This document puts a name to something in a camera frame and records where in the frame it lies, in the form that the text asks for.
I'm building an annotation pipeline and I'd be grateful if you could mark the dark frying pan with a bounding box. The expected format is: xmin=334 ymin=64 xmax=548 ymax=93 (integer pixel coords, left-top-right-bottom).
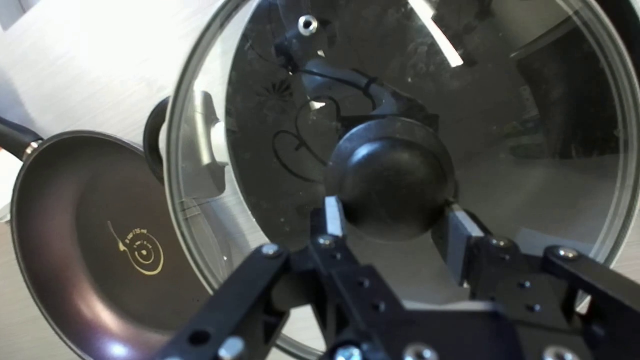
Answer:
xmin=0 ymin=115 xmax=225 ymax=360

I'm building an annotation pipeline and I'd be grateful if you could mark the glass lid with black knob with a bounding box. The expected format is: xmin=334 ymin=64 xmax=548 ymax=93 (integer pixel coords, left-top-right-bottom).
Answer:
xmin=162 ymin=0 xmax=640 ymax=360

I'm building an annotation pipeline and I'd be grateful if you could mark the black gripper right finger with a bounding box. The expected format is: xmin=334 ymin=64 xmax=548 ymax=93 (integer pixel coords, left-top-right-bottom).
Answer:
xmin=432 ymin=202 xmax=640 ymax=360

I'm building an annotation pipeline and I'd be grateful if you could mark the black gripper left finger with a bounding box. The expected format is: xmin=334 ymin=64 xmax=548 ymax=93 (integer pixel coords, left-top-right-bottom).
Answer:
xmin=159 ymin=194 xmax=410 ymax=360

